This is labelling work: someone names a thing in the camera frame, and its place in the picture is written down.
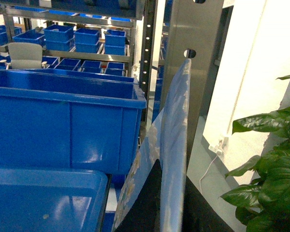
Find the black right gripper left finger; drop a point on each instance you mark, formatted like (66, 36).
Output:
(145, 212)

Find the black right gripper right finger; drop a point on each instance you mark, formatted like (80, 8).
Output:
(198, 215)

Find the flower gift bag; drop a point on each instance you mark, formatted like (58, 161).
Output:
(165, 140)

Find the green potted plant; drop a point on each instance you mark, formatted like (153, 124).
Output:
(263, 205)

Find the large blue plastic tray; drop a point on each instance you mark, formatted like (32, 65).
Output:
(34, 200)

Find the blue crate behind tray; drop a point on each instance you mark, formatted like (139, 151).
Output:
(57, 121)

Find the grey office chair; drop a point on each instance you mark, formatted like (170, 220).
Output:
(25, 56)

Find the steel rack upright post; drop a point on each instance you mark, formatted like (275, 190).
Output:
(193, 27)

